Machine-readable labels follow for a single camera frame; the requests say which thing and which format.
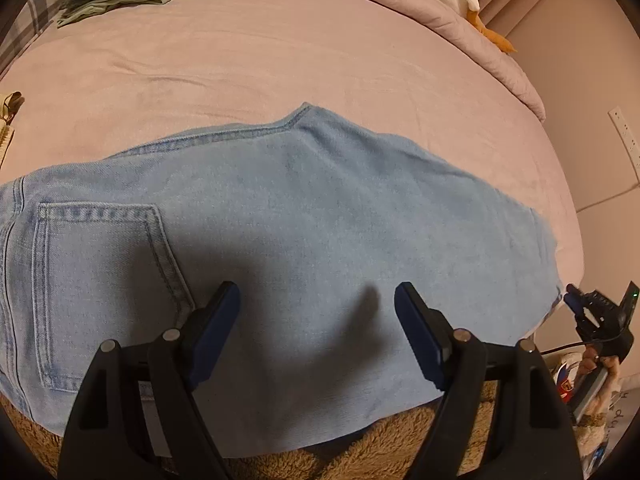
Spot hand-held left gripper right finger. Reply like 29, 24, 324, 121
394, 282, 584, 480

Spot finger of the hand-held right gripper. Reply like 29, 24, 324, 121
564, 284, 596, 318

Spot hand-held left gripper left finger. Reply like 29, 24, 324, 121
57, 281, 242, 480

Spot light blue denim pants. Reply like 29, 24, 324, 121
0, 102, 564, 461

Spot person's right hand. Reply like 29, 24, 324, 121
580, 347, 624, 387

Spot printed plastic bag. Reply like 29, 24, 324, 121
550, 351, 632, 477

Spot brown fuzzy blanket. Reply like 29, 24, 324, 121
0, 385, 501, 480

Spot pink bed blanket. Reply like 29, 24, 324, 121
0, 0, 586, 341

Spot small beige object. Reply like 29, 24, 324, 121
0, 91, 25, 171

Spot pink quilt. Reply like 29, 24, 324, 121
210, 0, 547, 122

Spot plaid pillow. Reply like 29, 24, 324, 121
0, 0, 82, 81

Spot black cable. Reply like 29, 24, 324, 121
541, 342, 586, 356

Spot white wall power strip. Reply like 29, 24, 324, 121
607, 105, 640, 174

